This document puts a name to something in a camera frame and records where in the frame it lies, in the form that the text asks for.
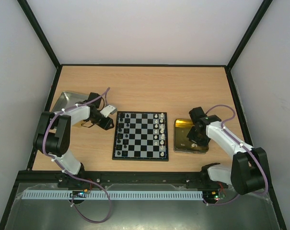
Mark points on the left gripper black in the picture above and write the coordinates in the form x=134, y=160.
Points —
x=106, y=125

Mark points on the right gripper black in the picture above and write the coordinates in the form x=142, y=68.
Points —
x=197, y=135

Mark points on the gold metal tin tray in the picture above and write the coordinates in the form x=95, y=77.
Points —
x=181, y=142

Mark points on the black white chess board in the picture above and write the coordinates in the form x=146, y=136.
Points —
x=141, y=136

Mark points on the silver metal tin tray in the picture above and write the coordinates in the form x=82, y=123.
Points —
x=69, y=99

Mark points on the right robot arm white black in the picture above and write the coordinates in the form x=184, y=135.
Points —
x=249, y=172

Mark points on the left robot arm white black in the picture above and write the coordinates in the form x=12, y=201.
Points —
x=52, y=136

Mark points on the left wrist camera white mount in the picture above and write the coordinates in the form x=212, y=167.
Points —
x=108, y=110

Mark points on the light blue slotted cable duct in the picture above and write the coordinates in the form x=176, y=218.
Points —
x=113, y=195

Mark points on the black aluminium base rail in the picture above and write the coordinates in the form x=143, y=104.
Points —
x=197, y=180

